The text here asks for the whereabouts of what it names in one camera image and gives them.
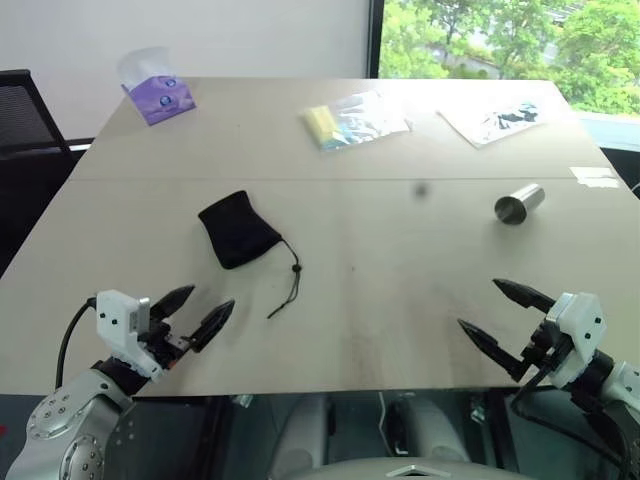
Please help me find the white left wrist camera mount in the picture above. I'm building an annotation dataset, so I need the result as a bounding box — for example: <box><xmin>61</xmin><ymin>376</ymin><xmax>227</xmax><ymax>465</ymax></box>
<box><xmin>95</xmin><ymin>289</ymin><xmax>167</xmax><ymax>385</ymax></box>

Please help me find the thin white cable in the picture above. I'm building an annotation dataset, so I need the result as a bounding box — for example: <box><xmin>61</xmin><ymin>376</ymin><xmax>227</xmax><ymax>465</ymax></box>
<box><xmin>377</xmin><ymin>391</ymin><xmax>390</xmax><ymax>447</ymax></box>

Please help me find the clear tape strip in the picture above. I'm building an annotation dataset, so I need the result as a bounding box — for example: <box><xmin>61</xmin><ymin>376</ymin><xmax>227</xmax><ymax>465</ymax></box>
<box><xmin>569</xmin><ymin>166</ymin><xmax>620</xmax><ymax>190</ymax></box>

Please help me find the purple tissue pack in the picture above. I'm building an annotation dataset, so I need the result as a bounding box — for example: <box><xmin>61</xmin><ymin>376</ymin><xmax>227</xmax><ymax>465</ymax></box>
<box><xmin>117</xmin><ymin>46</ymin><xmax>198</xmax><ymax>127</ymax></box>

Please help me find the black window frame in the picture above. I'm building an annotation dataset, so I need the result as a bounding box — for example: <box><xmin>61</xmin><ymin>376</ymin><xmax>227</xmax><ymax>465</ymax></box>
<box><xmin>366</xmin><ymin>0</ymin><xmax>386</xmax><ymax>80</ymax></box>

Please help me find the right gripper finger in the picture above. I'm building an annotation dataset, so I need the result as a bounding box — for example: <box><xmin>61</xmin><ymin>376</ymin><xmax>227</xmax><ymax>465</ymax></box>
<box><xmin>456</xmin><ymin>318</ymin><xmax>530</xmax><ymax>387</ymax></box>
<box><xmin>491</xmin><ymin>277</ymin><xmax>557</xmax><ymax>317</ymax></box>

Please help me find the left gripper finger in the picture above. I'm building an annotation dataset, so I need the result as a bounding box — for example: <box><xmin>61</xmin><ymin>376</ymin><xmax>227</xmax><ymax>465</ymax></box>
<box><xmin>189</xmin><ymin>299</ymin><xmax>237</xmax><ymax>354</ymax></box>
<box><xmin>149</xmin><ymin>284</ymin><xmax>197</xmax><ymax>320</ymax></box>

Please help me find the silver metal cylinder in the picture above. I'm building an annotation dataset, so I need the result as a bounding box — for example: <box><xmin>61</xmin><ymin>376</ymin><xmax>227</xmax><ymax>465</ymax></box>
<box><xmin>493</xmin><ymin>183</ymin><xmax>546</xmax><ymax>227</ymax></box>

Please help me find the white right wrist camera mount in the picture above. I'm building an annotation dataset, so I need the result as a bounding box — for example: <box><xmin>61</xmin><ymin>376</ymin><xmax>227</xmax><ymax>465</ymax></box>
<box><xmin>542</xmin><ymin>291</ymin><xmax>607</xmax><ymax>390</ymax></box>

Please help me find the black drawstring pouch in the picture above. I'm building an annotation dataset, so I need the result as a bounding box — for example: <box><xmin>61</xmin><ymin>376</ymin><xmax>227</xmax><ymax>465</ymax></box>
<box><xmin>197</xmin><ymin>189</ymin><xmax>304</xmax><ymax>320</ymax></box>

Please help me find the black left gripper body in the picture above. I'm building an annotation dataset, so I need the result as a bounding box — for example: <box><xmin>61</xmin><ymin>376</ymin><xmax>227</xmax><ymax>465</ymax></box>
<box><xmin>143</xmin><ymin>318</ymin><xmax>196</xmax><ymax>372</ymax></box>

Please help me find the clear bag with yellow item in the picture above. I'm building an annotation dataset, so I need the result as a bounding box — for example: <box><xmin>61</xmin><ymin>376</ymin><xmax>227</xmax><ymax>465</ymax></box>
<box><xmin>298</xmin><ymin>91</ymin><xmax>414</xmax><ymax>153</ymax></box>

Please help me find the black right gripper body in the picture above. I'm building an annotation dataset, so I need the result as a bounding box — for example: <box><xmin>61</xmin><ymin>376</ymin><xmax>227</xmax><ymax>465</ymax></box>
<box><xmin>517</xmin><ymin>319</ymin><xmax>575</xmax><ymax>382</ymax></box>

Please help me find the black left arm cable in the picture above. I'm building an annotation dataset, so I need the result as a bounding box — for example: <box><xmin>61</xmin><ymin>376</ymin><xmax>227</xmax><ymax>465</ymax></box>
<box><xmin>56</xmin><ymin>296</ymin><xmax>99</xmax><ymax>389</ymax></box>

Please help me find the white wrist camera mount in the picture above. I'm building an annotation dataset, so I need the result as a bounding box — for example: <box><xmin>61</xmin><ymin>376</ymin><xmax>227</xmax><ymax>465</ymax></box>
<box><xmin>95</xmin><ymin>289</ymin><xmax>167</xmax><ymax>385</ymax></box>
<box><xmin>542</xmin><ymin>291</ymin><xmax>607</xmax><ymax>390</ymax></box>

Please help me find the black mesh office chair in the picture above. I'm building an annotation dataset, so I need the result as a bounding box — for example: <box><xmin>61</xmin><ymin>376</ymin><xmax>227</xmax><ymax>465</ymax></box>
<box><xmin>0</xmin><ymin>68</ymin><xmax>95</xmax><ymax>281</ymax></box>

